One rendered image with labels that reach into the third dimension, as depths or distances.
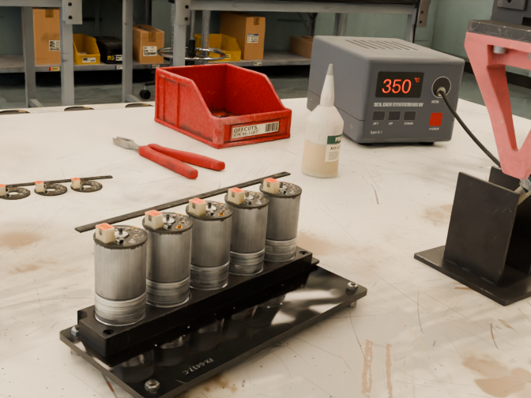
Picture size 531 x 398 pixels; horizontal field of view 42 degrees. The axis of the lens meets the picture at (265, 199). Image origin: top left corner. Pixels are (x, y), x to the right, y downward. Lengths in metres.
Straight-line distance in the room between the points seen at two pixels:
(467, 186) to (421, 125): 0.30
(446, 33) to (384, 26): 0.62
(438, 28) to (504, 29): 6.27
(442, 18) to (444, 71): 5.86
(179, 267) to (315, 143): 0.30
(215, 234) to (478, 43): 0.17
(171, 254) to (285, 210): 0.08
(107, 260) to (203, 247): 0.06
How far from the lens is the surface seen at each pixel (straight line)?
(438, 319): 0.41
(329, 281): 0.41
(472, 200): 0.46
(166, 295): 0.35
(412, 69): 0.73
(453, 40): 6.51
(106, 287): 0.33
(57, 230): 0.49
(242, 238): 0.38
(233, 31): 5.12
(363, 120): 0.72
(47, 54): 4.47
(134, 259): 0.32
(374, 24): 6.19
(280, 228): 0.40
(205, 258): 0.36
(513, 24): 0.39
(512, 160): 0.39
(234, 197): 0.37
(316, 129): 0.61
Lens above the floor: 0.95
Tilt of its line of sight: 21 degrees down
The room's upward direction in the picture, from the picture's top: 5 degrees clockwise
